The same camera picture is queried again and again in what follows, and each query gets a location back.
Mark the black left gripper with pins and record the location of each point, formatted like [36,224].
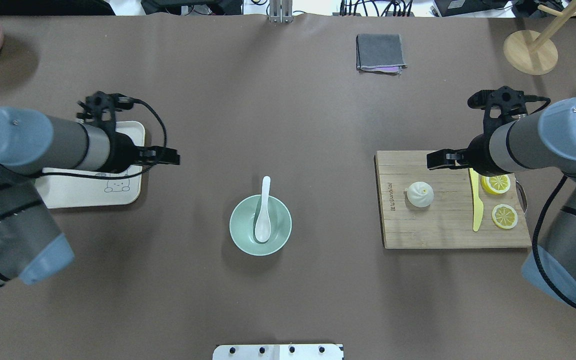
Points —
[123,154]

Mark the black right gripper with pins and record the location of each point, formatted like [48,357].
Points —
[478,153]

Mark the white steamed bun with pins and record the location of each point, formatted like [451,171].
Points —
[420,194]

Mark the white ceramic spoon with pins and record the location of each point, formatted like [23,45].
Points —
[263,226]

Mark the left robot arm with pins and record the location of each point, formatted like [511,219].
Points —
[32,246]

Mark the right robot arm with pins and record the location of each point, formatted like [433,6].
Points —
[514,141]

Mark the mint green bowl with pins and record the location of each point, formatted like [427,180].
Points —
[243,221]

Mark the thick lemon half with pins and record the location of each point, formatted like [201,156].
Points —
[496,185]

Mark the yellow plastic knife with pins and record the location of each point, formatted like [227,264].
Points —
[477,203]

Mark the thin lemon slice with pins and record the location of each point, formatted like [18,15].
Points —
[504,216]

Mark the cream rabbit tray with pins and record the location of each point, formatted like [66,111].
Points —
[93,192]

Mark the bamboo cutting board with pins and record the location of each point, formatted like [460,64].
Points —
[447,223]

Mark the wooden mug tree stand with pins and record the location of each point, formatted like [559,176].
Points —
[533,52]

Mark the folded grey cloth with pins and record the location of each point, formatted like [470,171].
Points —
[380,53]

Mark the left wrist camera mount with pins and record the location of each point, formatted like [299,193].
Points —
[99,110]

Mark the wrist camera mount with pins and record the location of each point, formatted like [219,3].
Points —
[99,110]
[501,106]

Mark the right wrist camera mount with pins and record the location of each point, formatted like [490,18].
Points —
[501,106]

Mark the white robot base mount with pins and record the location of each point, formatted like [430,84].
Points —
[287,351]

